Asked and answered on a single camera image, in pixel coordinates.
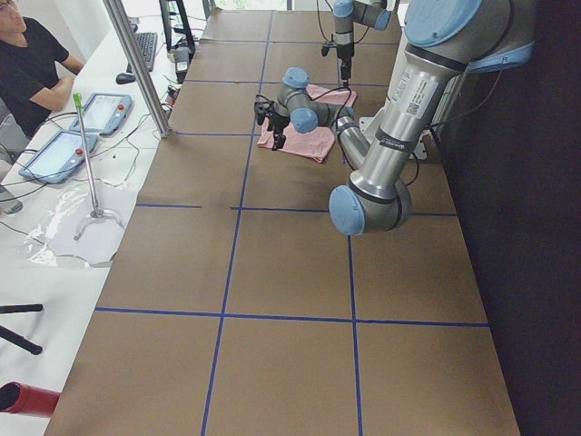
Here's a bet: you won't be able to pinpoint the pink Snoopy t-shirt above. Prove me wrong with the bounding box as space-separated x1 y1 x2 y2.
254 84 357 163

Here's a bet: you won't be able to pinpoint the black tripod legs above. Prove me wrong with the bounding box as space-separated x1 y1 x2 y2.
1 303 44 356

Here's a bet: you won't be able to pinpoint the lower teach pendant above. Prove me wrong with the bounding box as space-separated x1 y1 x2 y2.
18 130 84 184

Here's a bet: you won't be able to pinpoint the black keyboard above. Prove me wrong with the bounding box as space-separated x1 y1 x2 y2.
134 32 158 72

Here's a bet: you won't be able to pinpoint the metal rod with green tip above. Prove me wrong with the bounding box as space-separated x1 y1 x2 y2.
73 93 124 242

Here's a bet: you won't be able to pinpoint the black computer mouse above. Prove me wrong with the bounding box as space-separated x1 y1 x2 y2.
115 73 136 85

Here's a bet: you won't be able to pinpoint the teach pendant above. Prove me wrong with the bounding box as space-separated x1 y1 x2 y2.
73 93 133 136
18 130 84 184

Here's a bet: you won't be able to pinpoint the seated person black shirt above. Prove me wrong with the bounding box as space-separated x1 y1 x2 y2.
1 1 84 140

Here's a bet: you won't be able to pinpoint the aluminium frame post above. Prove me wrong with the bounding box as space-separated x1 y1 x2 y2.
103 0 171 138

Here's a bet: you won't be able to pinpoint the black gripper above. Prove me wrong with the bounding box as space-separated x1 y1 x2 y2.
267 103 289 151
336 44 354 87

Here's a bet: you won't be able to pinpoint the black camera cable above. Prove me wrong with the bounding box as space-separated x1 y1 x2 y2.
252 85 359 167
315 0 373 46

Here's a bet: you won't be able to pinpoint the red cylinder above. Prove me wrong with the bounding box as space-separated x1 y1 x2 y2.
1 381 61 418

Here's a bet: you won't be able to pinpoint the upper teach pendant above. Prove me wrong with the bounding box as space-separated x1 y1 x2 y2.
73 93 133 136

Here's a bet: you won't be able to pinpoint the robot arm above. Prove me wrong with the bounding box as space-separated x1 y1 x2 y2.
254 0 537 235
330 0 391 86

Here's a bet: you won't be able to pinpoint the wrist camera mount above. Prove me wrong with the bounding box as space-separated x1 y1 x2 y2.
253 100 274 126
320 40 338 57

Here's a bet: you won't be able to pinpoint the clear plastic sheet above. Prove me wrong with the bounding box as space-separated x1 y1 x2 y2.
26 180 137 267

